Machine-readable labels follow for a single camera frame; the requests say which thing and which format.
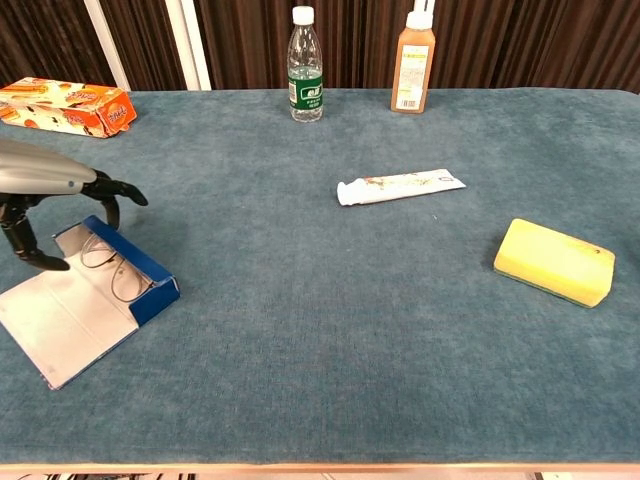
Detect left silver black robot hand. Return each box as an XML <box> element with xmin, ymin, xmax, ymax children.
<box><xmin>0</xmin><ymin>138</ymin><xmax>150</xmax><ymax>272</ymax></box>

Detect metal frame eyeglasses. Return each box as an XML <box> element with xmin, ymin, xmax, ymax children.
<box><xmin>79</xmin><ymin>232</ymin><xmax>156</xmax><ymax>304</ymax></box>

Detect blue rectangular box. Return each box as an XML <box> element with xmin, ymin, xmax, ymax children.
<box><xmin>0</xmin><ymin>214</ymin><xmax>181</xmax><ymax>391</ymax></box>

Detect orange biscuit box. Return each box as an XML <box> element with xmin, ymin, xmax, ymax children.
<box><xmin>0</xmin><ymin>76</ymin><xmax>138</xmax><ymax>140</ymax></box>

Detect clear water bottle green label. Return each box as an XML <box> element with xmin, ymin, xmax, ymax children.
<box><xmin>286</xmin><ymin>5</ymin><xmax>325</xmax><ymax>124</ymax></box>

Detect blue table cloth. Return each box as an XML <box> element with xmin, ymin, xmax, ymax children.
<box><xmin>0</xmin><ymin>88</ymin><xmax>640</xmax><ymax>466</ymax></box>

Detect dark brown curtain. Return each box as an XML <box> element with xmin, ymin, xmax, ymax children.
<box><xmin>0</xmin><ymin>0</ymin><xmax>640</xmax><ymax>95</ymax></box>

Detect white floral toothpaste tube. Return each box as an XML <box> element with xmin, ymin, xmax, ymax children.
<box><xmin>336</xmin><ymin>168</ymin><xmax>467</xmax><ymax>207</ymax></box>

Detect brown juice bottle white cap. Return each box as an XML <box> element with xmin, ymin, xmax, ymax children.
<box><xmin>390</xmin><ymin>9</ymin><xmax>437</xmax><ymax>115</ymax></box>

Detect yellow sponge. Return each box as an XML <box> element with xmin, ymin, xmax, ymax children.
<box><xmin>493</xmin><ymin>217</ymin><xmax>617</xmax><ymax>309</ymax></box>

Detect thin white frame post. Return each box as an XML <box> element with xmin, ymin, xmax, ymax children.
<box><xmin>83</xmin><ymin>0</ymin><xmax>132</xmax><ymax>92</ymax></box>

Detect wide white frame post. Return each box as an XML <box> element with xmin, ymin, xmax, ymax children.
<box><xmin>164</xmin><ymin>0</ymin><xmax>212</xmax><ymax>91</ymax></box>

